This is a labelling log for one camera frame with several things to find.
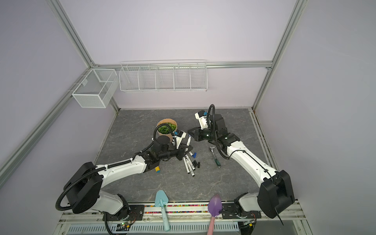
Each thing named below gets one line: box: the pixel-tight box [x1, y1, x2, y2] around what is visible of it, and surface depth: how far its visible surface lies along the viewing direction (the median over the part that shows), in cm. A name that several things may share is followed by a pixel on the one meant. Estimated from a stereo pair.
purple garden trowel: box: [207, 193, 223, 235], surface depth 77 cm
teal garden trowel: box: [154, 189, 170, 232], surface depth 77 cm
